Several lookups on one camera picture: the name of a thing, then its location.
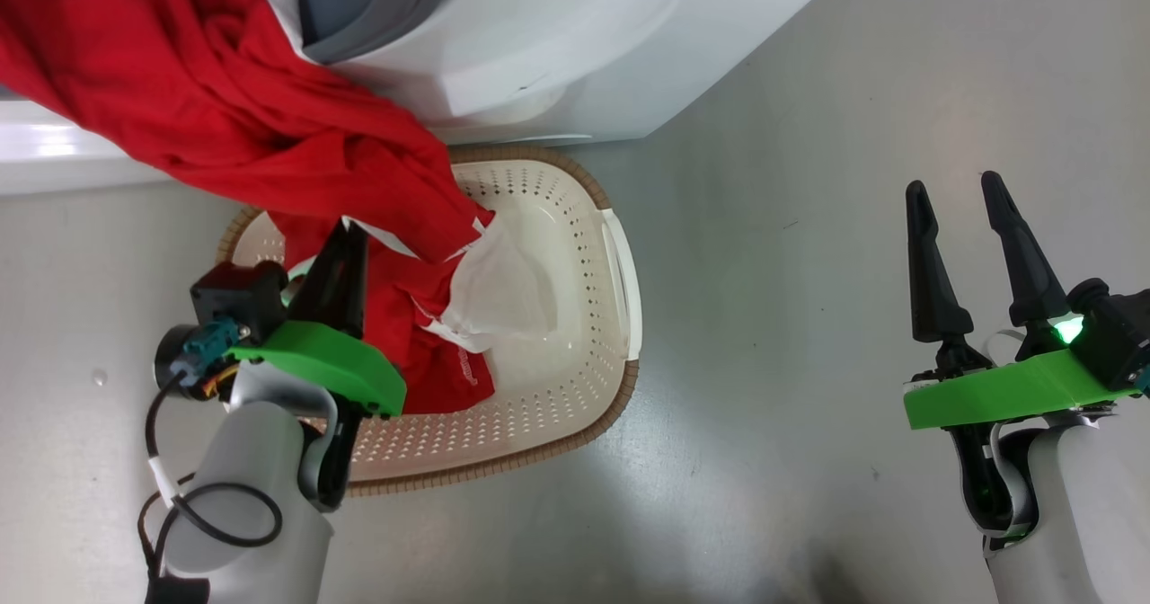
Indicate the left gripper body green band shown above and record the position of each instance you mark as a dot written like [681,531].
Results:
[332,361]

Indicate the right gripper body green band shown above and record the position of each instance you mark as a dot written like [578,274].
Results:
[1006,393]

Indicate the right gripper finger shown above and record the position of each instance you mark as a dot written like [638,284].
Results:
[1029,271]
[934,289]

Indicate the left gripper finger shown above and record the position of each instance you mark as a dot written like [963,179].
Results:
[337,289]

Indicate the red and white garment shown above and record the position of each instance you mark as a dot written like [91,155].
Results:
[180,74]

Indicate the cream perforated laundry basket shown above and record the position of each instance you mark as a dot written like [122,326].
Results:
[557,388]

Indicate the grey rubber door gasket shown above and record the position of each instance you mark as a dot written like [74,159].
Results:
[377,2]

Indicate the white front-load washing machine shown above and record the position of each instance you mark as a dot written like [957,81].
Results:
[557,38]

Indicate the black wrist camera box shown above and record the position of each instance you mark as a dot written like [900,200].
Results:
[238,298]
[1114,334]

